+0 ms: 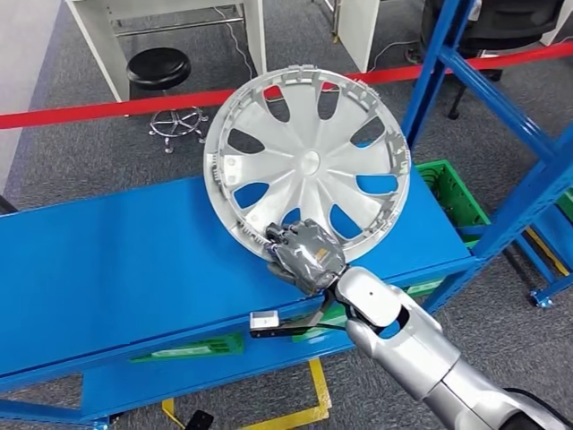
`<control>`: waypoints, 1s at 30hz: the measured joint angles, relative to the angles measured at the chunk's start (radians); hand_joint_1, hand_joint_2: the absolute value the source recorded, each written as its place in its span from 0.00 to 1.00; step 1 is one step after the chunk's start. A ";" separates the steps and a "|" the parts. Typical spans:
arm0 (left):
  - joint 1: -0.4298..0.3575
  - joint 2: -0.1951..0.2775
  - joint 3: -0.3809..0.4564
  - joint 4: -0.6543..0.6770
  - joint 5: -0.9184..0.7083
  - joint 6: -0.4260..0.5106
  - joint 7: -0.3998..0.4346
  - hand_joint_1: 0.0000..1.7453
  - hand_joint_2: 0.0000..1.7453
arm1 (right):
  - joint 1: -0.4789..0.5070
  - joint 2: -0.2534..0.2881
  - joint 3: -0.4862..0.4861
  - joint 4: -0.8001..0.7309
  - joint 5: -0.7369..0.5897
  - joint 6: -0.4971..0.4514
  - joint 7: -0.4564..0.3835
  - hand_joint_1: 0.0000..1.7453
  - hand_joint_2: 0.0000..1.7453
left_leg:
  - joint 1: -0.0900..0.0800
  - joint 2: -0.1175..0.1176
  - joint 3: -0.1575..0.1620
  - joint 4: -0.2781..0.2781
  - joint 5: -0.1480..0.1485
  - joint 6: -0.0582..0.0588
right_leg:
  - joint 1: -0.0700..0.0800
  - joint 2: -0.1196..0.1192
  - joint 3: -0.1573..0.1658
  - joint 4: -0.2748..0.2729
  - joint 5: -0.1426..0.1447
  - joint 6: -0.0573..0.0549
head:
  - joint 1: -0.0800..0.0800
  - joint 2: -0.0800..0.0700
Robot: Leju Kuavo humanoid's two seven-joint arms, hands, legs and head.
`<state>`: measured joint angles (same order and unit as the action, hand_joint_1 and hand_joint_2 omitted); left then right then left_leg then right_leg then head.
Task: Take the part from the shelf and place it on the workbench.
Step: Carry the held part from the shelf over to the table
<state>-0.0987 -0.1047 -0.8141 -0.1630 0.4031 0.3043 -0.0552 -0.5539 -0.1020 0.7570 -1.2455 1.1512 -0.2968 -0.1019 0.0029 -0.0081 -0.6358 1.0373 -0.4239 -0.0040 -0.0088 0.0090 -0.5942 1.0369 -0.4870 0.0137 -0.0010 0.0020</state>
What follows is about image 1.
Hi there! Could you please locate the black office chair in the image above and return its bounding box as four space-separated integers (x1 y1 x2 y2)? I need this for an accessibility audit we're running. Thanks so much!
420 0 567 120

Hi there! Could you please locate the folded green plastic crate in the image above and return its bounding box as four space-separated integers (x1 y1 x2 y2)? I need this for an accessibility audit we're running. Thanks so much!
130 331 244 365
293 279 442 344

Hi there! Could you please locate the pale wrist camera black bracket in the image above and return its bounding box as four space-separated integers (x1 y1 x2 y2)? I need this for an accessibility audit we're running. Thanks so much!
249 289 348 340

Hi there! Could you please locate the silver plastic wheel hubcap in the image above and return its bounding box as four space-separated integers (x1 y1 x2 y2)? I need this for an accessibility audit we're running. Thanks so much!
204 64 412 262

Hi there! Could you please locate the white cable on carpet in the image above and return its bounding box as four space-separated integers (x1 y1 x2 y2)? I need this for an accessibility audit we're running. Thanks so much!
213 5 421 82

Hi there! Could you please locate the red barrier belt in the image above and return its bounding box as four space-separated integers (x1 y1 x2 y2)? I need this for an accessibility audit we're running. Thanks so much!
0 39 573 131

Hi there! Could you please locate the yellow floor tape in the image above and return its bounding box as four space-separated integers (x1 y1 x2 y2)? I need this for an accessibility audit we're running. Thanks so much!
161 357 333 430
526 227 573 279

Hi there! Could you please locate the open green plastic crate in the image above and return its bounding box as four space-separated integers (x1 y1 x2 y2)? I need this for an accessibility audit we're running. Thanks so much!
415 159 492 247

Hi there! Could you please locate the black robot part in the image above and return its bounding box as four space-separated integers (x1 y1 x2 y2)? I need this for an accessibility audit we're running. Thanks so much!
184 409 215 430

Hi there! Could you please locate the blue metal shelf rack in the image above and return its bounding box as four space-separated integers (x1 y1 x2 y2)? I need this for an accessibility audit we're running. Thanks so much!
514 202 573 310
0 0 573 430

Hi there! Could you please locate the black round stool chrome base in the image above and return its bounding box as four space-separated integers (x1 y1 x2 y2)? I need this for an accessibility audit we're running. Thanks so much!
127 47 209 154

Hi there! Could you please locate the white desk with metal bar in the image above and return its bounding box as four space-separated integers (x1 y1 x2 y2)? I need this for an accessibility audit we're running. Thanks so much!
64 0 268 103

